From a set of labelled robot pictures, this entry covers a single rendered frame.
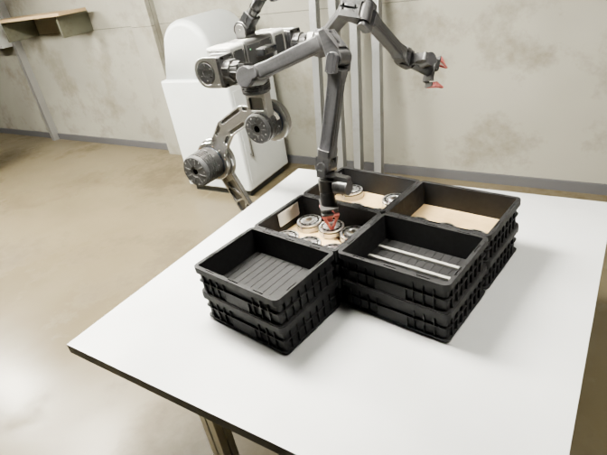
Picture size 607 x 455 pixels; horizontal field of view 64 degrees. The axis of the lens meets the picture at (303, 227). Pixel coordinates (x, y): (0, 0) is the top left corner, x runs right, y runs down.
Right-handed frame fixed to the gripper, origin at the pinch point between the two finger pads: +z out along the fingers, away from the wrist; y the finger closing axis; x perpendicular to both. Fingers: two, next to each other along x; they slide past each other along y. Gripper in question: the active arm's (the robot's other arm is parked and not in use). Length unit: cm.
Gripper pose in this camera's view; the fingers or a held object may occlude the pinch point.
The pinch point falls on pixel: (331, 224)
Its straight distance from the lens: 191.9
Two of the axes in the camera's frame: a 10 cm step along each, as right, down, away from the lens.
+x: -9.9, 1.5, 0.0
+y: -0.7, -4.9, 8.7
